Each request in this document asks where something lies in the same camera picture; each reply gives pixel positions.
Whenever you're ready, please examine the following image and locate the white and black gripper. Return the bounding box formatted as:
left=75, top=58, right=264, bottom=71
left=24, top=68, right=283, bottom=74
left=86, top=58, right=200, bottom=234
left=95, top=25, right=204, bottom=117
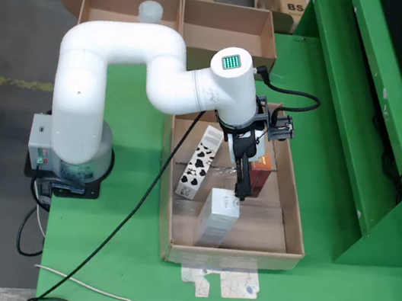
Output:
left=215, top=123, right=271, bottom=204

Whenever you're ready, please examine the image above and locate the tall white cosmetic box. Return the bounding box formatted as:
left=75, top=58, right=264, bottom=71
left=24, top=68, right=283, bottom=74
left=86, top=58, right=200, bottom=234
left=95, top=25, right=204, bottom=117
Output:
left=192, top=184, right=245, bottom=253

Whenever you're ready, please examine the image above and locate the red orange product box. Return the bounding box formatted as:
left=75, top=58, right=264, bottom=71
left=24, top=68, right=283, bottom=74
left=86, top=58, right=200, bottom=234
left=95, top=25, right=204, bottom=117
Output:
left=245, top=150, right=277, bottom=201

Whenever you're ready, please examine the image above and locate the shallow cardboard tray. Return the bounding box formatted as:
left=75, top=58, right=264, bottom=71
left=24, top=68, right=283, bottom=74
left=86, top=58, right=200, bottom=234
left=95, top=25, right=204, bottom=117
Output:
left=142, top=84, right=330, bottom=285

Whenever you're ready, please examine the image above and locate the open brown cardboard box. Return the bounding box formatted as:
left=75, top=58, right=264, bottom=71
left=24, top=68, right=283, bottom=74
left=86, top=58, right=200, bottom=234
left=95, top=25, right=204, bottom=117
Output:
left=49, top=0, right=187, bottom=70
left=170, top=0, right=296, bottom=87

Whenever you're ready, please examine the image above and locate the grey robot control box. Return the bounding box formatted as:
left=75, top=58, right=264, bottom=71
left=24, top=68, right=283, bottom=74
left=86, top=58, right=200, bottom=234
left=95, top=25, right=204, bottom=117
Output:
left=24, top=111, right=72, bottom=177

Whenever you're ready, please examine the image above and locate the cow print carton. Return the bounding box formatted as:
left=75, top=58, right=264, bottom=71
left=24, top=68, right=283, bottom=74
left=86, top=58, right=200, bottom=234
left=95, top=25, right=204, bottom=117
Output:
left=174, top=120, right=226, bottom=203

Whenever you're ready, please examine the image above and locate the flattened white paper carton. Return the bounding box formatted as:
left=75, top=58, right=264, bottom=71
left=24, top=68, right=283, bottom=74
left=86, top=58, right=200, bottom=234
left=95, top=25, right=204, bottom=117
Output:
left=175, top=257, right=263, bottom=301

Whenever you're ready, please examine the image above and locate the green metal shelf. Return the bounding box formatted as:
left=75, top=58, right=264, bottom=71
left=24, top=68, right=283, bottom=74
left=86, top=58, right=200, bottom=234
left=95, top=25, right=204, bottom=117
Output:
left=257, top=0, right=402, bottom=276

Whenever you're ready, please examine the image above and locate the white bottle teal label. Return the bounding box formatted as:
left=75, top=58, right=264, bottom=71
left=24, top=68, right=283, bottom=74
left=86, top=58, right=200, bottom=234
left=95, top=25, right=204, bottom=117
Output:
left=136, top=0, right=165, bottom=28

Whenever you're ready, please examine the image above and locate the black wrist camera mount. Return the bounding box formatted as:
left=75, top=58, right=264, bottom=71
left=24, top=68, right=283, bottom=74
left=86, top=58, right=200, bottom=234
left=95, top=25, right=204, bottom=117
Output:
left=214, top=88, right=299, bottom=148

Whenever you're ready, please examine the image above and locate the short black camera cable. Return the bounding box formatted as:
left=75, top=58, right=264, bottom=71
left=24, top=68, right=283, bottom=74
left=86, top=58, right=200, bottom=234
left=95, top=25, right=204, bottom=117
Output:
left=246, top=63, right=326, bottom=136

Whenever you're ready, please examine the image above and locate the long black cable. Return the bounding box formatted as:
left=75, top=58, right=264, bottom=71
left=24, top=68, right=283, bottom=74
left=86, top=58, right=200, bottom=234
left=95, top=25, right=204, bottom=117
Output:
left=24, top=86, right=208, bottom=301

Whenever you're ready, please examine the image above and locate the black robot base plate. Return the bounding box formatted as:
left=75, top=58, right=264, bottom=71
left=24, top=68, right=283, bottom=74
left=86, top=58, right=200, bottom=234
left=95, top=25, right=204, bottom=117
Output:
left=20, top=150, right=105, bottom=204

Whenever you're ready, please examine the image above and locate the strapped printed cardboard box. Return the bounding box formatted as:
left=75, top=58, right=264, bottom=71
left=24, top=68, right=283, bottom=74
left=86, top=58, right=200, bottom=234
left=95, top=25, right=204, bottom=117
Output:
left=246, top=0, right=316, bottom=27

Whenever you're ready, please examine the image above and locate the white usb cable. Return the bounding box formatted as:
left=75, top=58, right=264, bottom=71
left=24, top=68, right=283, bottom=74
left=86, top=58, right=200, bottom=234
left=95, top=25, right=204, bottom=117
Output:
left=30, top=263, right=143, bottom=301

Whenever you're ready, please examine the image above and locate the black power cable loop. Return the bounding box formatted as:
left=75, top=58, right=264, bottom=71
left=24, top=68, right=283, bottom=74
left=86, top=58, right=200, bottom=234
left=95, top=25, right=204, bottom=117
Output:
left=14, top=175, right=56, bottom=260

